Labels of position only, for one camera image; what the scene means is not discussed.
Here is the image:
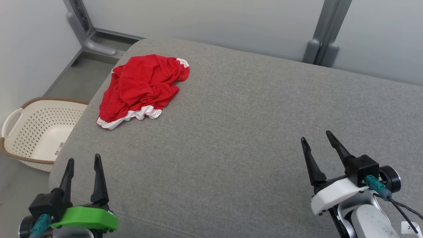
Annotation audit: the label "teal cable connector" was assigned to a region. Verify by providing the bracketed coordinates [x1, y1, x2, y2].
[365, 175, 393, 201]
[30, 214, 52, 238]

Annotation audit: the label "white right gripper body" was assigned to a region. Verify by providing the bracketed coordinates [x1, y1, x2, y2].
[311, 177, 369, 215]

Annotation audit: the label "red garment with white hem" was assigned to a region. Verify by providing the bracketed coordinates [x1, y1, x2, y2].
[96, 54, 190, 130]

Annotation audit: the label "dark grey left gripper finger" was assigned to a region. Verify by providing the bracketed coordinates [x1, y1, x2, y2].
[90, 154, 109, 204]
[59, 158, 75, 205]

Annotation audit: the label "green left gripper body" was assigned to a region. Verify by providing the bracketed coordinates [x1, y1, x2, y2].
[50, 206, 118, 232]

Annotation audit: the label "grey partition base rail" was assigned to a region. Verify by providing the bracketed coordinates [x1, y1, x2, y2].
[94, 27, 146, 41]

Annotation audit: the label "cream plastic laundry basket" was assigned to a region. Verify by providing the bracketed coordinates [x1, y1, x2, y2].
[0, 97, 90, 172]

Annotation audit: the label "grey partition post, long foot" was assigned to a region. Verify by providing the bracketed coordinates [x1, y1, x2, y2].
[63, 0, 118, 57]

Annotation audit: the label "grey partition post, two feet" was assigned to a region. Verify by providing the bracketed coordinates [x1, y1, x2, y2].
[302, 0, 353, 68]

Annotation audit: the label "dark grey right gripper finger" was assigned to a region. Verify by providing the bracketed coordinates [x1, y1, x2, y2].
[301, 137, 327, 187]
[326, 130, 356, 169]

